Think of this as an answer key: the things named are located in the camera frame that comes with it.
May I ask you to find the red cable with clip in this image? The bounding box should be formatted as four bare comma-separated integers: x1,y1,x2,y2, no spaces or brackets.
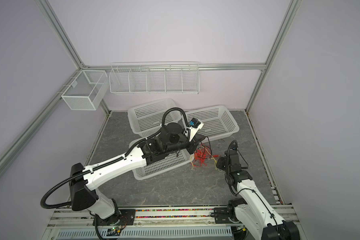
193,145,220,169

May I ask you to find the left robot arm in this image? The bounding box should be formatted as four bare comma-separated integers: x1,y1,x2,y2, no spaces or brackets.
40,107,206,220

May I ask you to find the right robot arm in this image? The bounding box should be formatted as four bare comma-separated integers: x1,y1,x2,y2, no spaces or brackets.
211,140,301,240

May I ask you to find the white basket back right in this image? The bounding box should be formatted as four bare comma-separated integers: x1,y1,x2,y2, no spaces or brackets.
186,105,240,141

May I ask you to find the white basket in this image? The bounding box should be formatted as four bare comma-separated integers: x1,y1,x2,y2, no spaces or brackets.
186,105,240,141
132,149,193,181
128,98,177,137

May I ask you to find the white basket front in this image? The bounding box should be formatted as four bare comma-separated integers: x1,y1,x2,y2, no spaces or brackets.
132,149,193,181

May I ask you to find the white basket back left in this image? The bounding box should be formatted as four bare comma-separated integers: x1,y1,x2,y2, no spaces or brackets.
128,98,177,137

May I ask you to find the green circuit board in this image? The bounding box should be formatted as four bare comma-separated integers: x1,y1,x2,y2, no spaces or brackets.
107,228,122,237

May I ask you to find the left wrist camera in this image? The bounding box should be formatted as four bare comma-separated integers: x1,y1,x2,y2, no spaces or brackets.
187,118,204,142

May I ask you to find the white vented cable duct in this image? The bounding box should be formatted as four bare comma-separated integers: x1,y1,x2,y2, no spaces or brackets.
55,227,234,240

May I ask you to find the wire mesh wall shelf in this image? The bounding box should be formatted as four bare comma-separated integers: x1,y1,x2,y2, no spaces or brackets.
109,62,200,94

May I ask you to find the white mesh wall box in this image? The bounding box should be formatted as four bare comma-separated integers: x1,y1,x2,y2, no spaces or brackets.
62,70,110,111

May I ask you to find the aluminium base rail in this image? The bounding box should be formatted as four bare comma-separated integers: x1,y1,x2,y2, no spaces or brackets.
42,206,242,240

